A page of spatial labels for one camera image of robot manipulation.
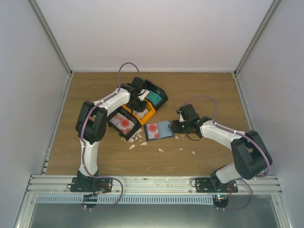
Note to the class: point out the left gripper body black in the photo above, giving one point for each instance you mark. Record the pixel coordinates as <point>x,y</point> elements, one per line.
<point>137,106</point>

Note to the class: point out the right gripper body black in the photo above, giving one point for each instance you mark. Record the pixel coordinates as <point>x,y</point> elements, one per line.
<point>184,129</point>

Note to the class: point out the navy blue card holder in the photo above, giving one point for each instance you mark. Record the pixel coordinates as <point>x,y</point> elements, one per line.
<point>164,128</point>

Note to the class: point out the black bin with red cards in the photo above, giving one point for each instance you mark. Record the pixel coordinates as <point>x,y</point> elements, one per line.
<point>129,116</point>

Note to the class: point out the red circle white card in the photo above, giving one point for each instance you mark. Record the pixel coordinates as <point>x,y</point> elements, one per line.
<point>153,132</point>

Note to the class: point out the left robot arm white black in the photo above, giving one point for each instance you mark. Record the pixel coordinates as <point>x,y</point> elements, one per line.
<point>91,127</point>

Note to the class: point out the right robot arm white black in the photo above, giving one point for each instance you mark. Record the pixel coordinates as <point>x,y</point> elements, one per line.
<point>250,155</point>

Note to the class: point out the white vip card stack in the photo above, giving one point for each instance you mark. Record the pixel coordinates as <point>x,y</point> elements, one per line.
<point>141,115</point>

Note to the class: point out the orange bin with cards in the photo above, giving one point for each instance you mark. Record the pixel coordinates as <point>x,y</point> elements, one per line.
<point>151,112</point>

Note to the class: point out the teal card stack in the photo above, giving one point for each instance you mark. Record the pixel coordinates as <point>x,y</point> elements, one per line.
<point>154,98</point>

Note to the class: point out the black bin with teal cards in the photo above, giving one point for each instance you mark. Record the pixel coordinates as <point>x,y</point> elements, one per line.
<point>152,87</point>

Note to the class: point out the red white card stack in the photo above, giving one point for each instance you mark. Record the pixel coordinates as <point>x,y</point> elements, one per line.
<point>122,123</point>

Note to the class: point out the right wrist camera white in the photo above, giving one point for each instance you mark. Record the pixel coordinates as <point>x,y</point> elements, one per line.
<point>181,119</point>

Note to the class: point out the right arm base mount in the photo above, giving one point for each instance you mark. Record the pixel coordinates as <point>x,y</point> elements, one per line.
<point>206,185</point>

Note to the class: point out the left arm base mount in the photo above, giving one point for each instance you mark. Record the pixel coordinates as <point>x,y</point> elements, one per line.
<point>89,184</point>

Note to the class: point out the aluminium rail frame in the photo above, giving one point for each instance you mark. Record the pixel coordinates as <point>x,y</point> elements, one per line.
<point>145,185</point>

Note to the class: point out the slotted cable duct grey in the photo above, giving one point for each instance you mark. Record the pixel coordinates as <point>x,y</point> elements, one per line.
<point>128,199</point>

